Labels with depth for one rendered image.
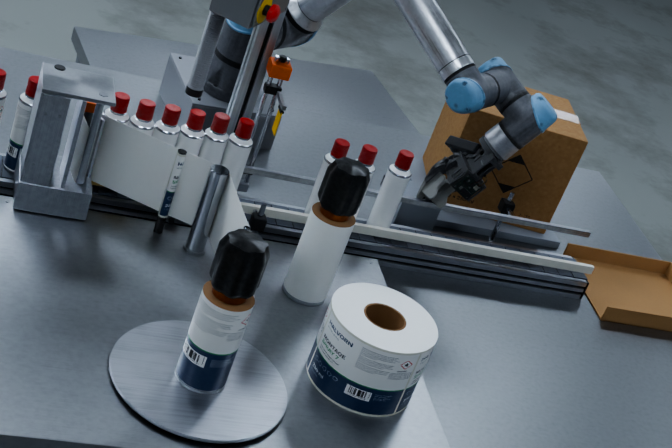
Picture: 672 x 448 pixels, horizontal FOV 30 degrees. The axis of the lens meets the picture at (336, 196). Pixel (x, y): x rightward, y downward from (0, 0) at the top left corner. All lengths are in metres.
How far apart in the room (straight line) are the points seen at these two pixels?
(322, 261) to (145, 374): 0.46
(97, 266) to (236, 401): 0.41
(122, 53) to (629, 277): 1.41
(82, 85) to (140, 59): 0.94
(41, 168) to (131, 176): 0.19
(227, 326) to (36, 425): 0.33
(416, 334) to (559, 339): 0.64
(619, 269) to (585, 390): 0.60
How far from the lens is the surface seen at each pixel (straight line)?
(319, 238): 2.37
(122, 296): 2.31
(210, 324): 2.04
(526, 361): 2.67
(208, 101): 2.97
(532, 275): 2.90
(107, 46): 3.34
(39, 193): 2.45
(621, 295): 3.09
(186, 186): 2.46
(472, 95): 2.61
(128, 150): 2.48
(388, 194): 2.71
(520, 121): 2.72
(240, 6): 2.47
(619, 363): 2.83
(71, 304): 2.25
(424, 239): 2.77
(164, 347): 2.20
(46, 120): 2.37
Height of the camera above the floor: 2.19
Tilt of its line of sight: 27 degrees down
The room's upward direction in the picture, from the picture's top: 21 degrees clockwise
